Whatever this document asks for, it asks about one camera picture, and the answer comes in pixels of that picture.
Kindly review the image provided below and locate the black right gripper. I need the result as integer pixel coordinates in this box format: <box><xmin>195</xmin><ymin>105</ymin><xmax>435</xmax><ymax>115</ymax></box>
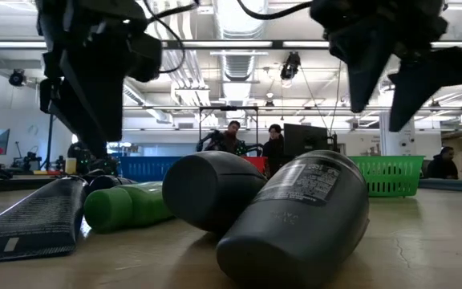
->
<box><xmin>310</xmin><ymin>0</ymin><xmax>462</xmax><ymax>133</ymax></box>

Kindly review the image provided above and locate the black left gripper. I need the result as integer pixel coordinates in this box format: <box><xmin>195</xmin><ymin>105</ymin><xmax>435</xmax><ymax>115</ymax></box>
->
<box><xmin>34</xmin><ymin>0</ymin><xmax>152</xmax><ymax>160</ymax></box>

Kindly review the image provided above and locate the white pillar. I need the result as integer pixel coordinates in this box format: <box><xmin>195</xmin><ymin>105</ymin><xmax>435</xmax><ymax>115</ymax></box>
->
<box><xmin>379</xmin><ymin>111</ymin><xmax>416</xmax><ymax>157</ymax></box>

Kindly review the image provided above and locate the blue plastic basket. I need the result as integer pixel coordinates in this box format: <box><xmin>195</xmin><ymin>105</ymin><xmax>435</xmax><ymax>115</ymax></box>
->
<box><xmin>118</xmin><ymin>155</ymin><xmax>184</xmax><ymax>184</ymax></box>

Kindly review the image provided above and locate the person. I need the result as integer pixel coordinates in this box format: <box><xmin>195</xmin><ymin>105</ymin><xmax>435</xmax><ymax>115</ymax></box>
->
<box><xmin>261</xmin><ymin>123</ymin><xmax>286</xmax><ymax>177</ymax></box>
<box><xmin>426</xmin><ymin>145</ymin><xmax>460</xmax><ymax>181</ymax></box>
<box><xmin>214</xmin><ymin>120</ymin><xmax>248</xmax><ymax>156</ymax></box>

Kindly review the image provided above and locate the green plastic basket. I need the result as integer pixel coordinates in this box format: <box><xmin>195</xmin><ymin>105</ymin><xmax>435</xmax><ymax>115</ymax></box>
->
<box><xmin>346</xmin><ymin>154</ymin><xmax>426</xmax><ymax>198</ymax></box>

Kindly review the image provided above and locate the black overhead crossbar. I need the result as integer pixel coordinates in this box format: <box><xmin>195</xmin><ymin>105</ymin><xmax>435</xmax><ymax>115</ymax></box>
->
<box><xmin>0</xmin><ymin>39</ymin><xmax>462</xmax><ymax>51</ymax></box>

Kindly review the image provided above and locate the black hanging camera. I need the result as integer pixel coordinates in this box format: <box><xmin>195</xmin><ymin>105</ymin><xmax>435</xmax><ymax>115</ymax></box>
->
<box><xmin>279</xmin><ymin>51</ymin><xmax>302</xmax><ymax>81</ymax></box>
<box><xmin>8</xmin><ymin>68</ymin><xmax>26</xmax><ymax>88</ymax></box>

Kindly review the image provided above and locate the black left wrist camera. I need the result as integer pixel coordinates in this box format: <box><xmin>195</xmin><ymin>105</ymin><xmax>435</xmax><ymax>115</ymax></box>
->
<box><xmin>128</xmin><ymin>32</ymin><xmax>164</xmax><ymax>83</ymax></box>

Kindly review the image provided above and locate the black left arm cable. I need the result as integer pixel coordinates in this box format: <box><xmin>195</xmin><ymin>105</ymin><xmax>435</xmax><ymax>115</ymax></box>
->
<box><xmin>144</xmin><ymin>0</ymin><xmax>200</xmax><ymax>75</ymax></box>

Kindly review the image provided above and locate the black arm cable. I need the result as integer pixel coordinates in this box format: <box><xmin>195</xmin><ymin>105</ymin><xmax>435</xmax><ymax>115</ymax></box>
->
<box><xmin>144</xmin><ymin>0</ymin><xmax>200</xmax><ymax>75</ymax></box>
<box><xmin>237</xmin><ymin>0</ymin><xmax>314</xmax><ymax>21</ymax></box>

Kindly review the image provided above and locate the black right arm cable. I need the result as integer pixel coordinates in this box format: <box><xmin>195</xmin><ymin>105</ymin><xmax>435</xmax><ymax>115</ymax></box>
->
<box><xmin>237</xmin><ymin>0</ymin><xmax>314</xmax><ymax>21</ymax></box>

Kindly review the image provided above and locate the black background rig frame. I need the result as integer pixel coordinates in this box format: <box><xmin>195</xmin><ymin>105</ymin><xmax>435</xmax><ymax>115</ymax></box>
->
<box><xmin>197</xmin><ymin>105</ymin><xmax>261</xmax><ymax>156</ymax></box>

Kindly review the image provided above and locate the silver ventilation duct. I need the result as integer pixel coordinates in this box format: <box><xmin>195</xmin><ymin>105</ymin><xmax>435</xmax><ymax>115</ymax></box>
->
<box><xmin>214</xmin><ymin>0</ymin><xmax>270</xmax><ymax>105</ymax></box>

